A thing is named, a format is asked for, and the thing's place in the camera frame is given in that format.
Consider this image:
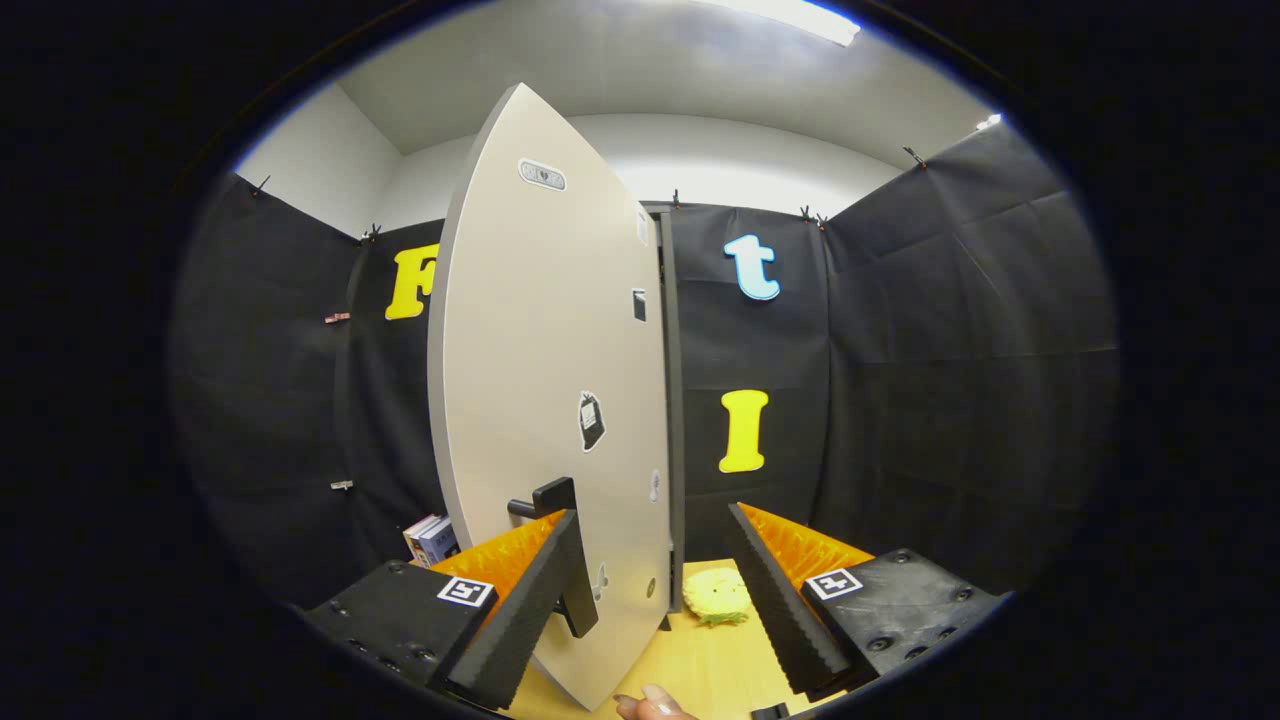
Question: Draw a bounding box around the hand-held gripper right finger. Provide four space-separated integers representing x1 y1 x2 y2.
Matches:
727 501 1009 701

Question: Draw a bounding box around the yellow fluffy object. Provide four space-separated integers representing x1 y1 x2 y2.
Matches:
683 567 753 629

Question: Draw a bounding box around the black backdrop cloth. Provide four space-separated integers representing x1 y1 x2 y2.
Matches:
170 120 1119 611

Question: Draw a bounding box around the grey shoe cabinet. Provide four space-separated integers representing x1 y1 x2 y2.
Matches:
645 203 688 633

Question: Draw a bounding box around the blue book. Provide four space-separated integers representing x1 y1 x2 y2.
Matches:
418 518 461 567

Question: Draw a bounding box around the beige shoe cabinet door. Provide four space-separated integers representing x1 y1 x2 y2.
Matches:
427 83 674 712

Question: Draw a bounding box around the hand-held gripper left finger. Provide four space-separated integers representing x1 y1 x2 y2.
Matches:
298 506 586 711

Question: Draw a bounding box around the long ceiling light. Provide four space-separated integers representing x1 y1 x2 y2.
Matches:
700 0 863 48

